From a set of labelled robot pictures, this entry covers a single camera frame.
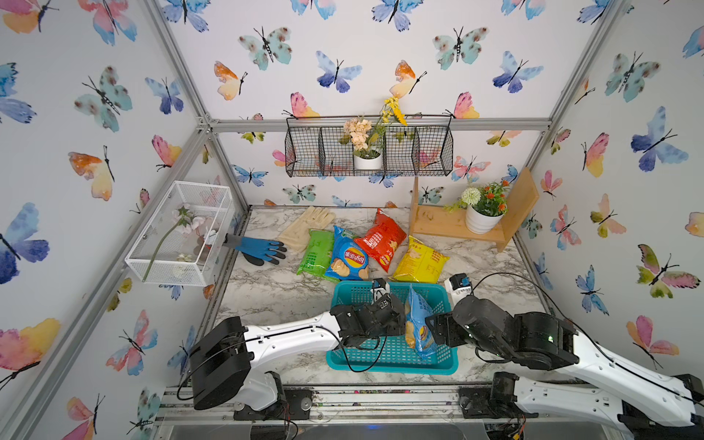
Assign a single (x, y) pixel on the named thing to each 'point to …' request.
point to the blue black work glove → (256, 250)
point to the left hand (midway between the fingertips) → (405, 321)
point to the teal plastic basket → (396, 355)
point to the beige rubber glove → (297, 232)
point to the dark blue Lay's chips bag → (350, 259)
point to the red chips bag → (381, 237)
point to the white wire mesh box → (182, 244)
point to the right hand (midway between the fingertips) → (438, 318)
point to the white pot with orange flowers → (485, 208)
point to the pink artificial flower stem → (185, 219)
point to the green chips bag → (318, 255)
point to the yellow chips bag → (420, 263)
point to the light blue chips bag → (417, 335)
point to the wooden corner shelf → (435, 221)
